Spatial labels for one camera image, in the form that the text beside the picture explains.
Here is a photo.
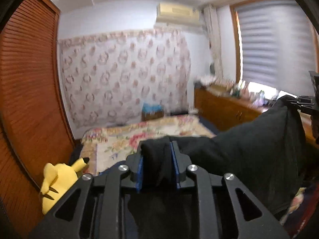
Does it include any open cardboard box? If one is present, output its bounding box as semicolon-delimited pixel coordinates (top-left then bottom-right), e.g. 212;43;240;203
209;81;234;93

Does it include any dark blue bed sheet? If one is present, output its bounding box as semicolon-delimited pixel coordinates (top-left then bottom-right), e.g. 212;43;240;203
68;118;220;167

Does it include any beige tied drape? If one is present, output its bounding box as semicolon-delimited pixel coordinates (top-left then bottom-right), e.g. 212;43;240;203
203;4;224;80

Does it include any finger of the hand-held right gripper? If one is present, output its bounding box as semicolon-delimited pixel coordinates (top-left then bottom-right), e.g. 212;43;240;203
296;104;319;116
286;95;315;105

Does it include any wooden sideboard cabinet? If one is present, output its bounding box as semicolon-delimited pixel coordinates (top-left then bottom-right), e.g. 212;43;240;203
194;85;319;150

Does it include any folded floral cloth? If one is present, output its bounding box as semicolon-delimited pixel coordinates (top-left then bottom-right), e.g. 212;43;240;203
194;76;217;87

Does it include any wooden louvered wardrobe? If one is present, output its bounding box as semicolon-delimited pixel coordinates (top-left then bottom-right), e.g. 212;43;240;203
0;0;77;239

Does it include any beige air conditioner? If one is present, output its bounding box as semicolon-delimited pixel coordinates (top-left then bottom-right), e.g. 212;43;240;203
155;2;201;28

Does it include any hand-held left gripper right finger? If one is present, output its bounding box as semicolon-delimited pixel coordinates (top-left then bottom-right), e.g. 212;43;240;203
171;141;291;239

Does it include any floral bedspread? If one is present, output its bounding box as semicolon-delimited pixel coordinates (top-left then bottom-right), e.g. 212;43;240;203
82;115;308;226

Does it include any black t-shirt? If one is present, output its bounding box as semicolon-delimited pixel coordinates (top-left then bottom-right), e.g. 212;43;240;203
125;95;308;239

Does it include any circle print curtain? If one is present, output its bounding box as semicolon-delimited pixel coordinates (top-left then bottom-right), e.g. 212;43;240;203
57;28;192;130

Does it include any grey striped window blind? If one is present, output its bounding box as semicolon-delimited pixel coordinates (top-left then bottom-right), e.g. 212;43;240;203
235;0;319;93

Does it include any small brown box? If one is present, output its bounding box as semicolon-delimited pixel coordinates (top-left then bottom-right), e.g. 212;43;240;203
141;110;164;123

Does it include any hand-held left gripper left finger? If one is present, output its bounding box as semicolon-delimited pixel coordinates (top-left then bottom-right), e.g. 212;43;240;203
29;154;144;239

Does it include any yellow plush toy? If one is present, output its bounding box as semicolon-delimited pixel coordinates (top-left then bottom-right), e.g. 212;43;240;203
39;156;91;216

